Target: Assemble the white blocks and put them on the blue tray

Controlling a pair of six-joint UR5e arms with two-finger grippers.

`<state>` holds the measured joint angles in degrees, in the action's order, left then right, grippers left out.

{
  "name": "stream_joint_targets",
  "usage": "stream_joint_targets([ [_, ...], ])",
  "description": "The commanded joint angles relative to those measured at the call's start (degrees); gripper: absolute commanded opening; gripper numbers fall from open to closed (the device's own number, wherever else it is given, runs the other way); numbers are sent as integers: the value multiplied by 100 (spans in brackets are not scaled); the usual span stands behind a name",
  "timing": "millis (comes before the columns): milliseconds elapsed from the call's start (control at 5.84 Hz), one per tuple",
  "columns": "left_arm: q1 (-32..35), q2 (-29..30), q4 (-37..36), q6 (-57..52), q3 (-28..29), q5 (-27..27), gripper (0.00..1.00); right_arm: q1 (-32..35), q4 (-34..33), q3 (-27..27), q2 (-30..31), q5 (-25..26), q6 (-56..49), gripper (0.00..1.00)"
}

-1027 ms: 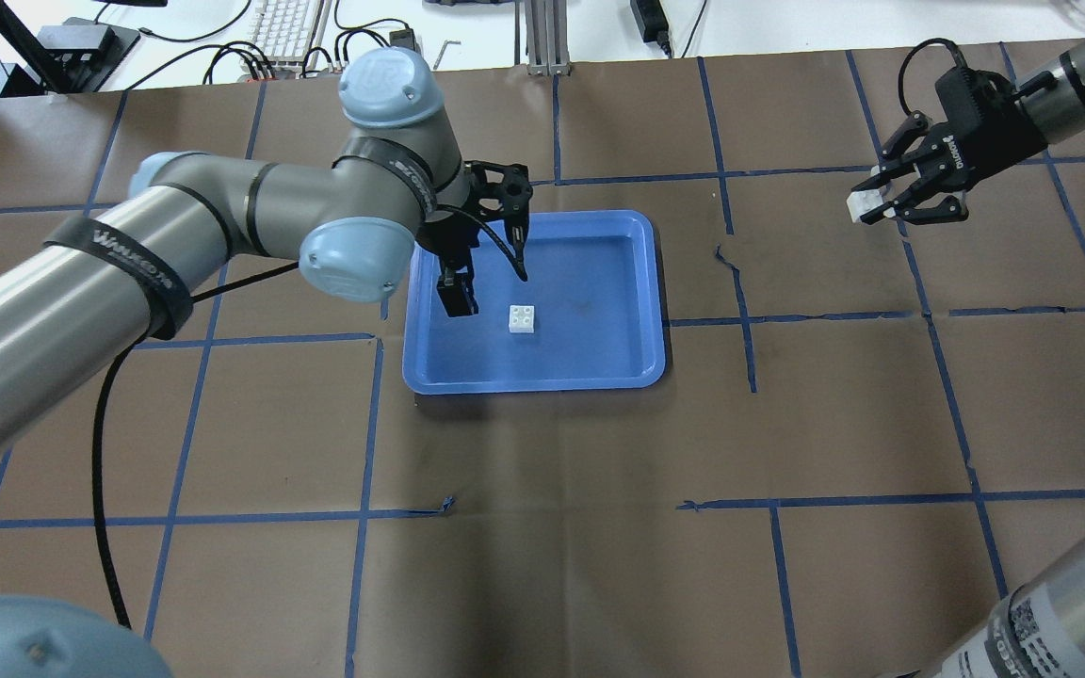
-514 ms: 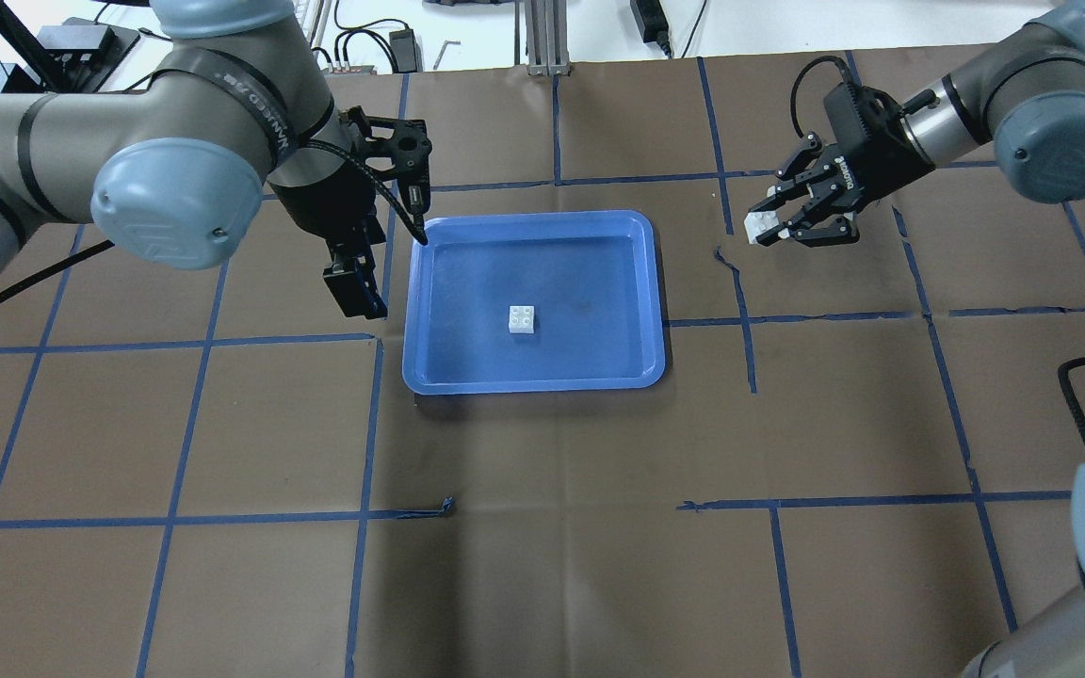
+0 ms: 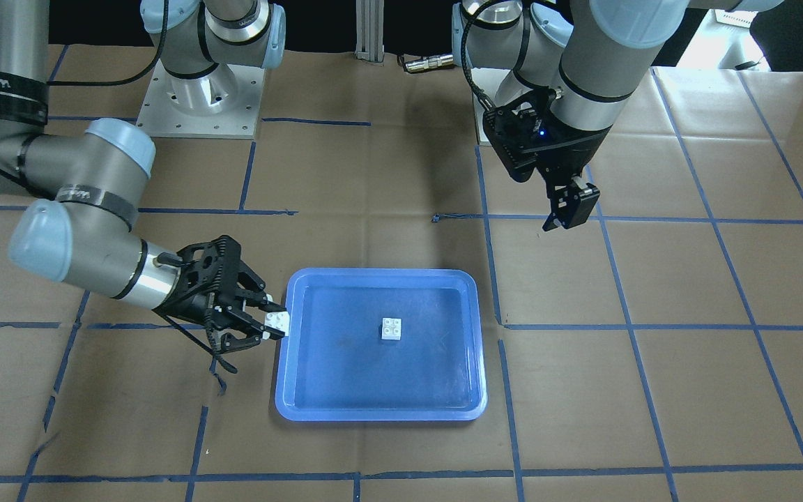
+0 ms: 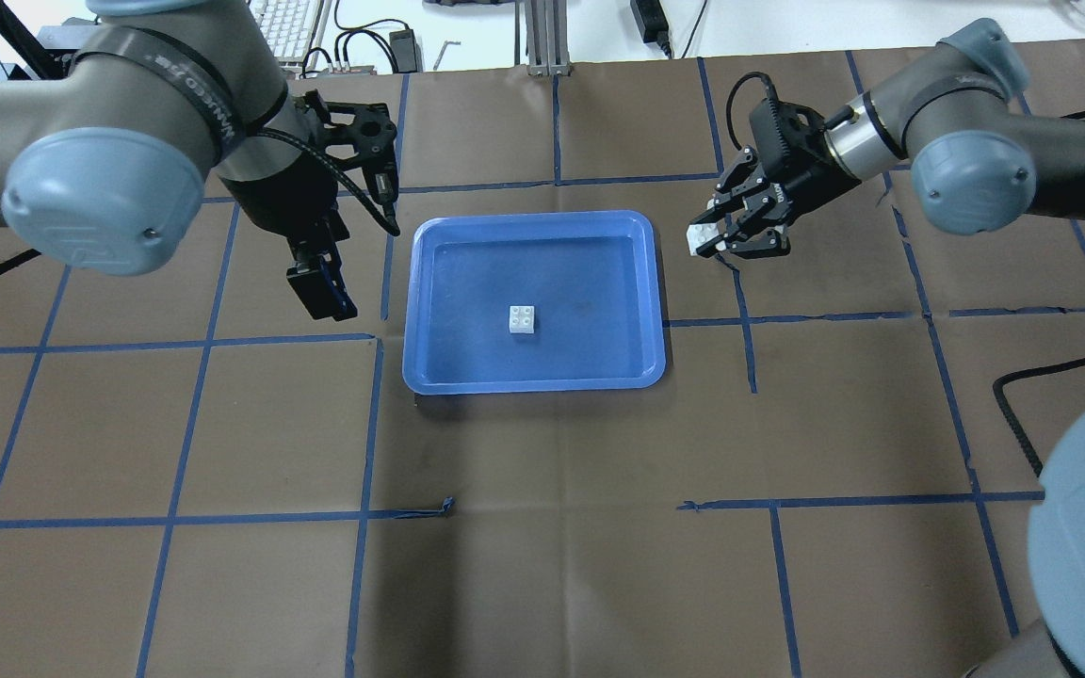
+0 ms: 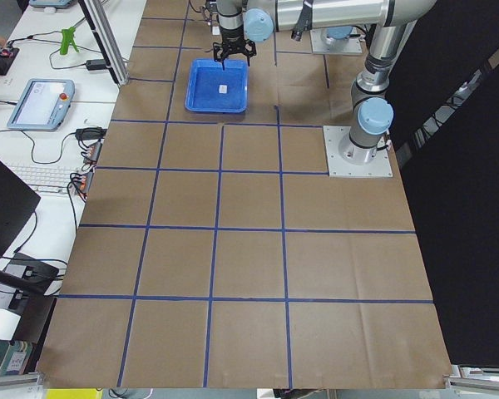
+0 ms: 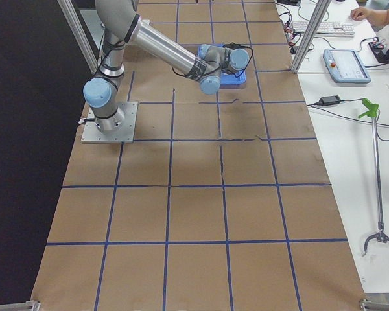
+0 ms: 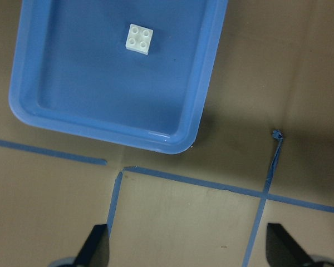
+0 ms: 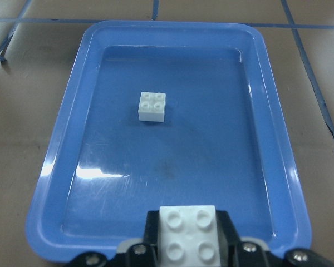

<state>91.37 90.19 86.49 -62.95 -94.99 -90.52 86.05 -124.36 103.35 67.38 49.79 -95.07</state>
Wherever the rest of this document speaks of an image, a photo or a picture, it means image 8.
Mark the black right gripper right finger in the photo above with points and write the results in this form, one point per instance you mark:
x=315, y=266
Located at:
x=233, y=250

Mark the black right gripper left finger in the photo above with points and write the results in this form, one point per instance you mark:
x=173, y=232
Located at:
x=145, y=252

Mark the white building block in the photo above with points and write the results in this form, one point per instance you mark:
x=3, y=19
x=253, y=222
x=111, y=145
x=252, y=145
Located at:
x=188, y=236
x=152, y=107

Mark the blue plastic tray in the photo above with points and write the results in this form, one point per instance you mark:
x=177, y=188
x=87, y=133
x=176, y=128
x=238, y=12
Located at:
x=223, y=142

